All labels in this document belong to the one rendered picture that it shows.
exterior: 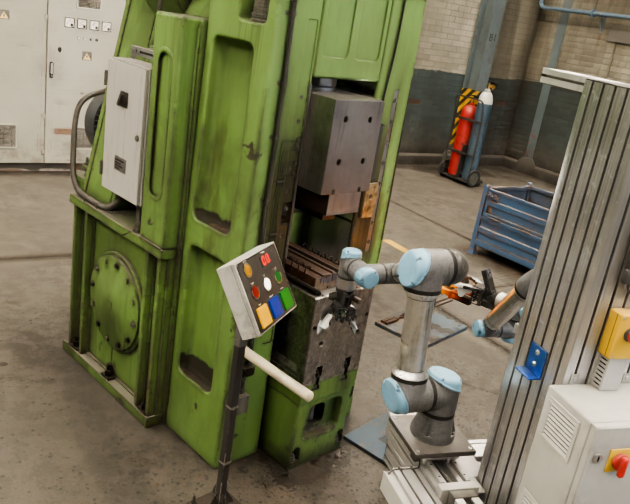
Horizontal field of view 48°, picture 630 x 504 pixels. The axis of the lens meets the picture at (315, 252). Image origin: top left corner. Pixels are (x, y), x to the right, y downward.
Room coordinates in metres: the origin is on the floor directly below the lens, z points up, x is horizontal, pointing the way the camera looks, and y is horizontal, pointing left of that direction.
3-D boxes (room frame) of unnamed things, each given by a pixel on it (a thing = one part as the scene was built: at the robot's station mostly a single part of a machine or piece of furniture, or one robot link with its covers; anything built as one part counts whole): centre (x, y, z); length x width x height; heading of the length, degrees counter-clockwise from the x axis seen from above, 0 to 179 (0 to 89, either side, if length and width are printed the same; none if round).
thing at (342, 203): (3.11, 0.06, 1.32); 0.42 x 0.20 x 0.10; 46
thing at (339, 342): (3.15, 0.03, 0.69); 0.56 x 0.38 x 0.45; 46
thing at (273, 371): (2.65, 0.08, 0.62); 0.44 x 0.05 x 0.05; 46
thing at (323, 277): (3.11, 0.06, 0.96); 0.42 x 0.20 x 0.09; 46
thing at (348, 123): (3.14, 0.03, 1.56); 0.42 x 0.39 x 0.40; 46
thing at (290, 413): (3.15, 0.03, 0.23); 0.55 x 0.37 x 0.47; 46
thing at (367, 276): (2.36, -0.20, 1.23); 0.11 x 0.11 x 0.08; 28
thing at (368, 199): (3.28, -0.21, 1.27); 0.09 x 0.02 x 0.17; 136
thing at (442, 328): (3.22, -0.58, 0.70); 0.40 x 0.30 x 0.02; 141
